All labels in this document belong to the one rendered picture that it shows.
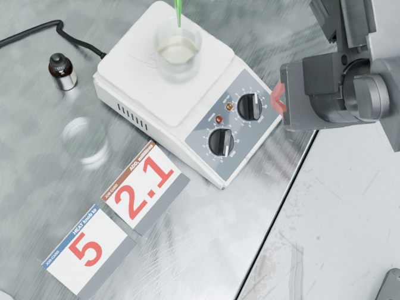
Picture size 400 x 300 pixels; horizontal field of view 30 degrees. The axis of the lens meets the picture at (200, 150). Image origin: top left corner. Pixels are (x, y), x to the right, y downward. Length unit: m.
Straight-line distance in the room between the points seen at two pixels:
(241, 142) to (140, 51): 0.16
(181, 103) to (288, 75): 0.17
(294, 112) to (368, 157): 0.24
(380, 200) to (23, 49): 0.49
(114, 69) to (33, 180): 0.17
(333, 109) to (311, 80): 0.04
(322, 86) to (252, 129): 0.21
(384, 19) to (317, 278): 0.37
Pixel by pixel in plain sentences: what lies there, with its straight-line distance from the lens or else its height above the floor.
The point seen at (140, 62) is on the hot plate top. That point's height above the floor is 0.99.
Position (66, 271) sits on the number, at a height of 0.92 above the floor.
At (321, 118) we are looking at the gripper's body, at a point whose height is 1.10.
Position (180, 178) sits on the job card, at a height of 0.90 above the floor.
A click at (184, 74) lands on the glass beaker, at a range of 0.82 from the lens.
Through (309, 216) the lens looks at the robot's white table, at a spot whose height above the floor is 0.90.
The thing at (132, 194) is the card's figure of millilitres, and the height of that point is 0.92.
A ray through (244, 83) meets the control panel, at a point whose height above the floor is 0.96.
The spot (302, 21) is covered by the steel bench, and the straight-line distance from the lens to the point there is 1.00.
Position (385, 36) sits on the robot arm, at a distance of 0.63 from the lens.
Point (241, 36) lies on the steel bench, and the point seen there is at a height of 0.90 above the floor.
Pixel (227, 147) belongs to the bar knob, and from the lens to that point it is 0.86.
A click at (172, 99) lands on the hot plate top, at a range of 0.85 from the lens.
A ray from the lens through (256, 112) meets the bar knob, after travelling 0.87.
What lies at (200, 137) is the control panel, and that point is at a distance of 0.86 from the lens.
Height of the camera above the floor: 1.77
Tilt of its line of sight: 72 degrees down
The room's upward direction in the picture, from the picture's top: 3 degrees clockwise
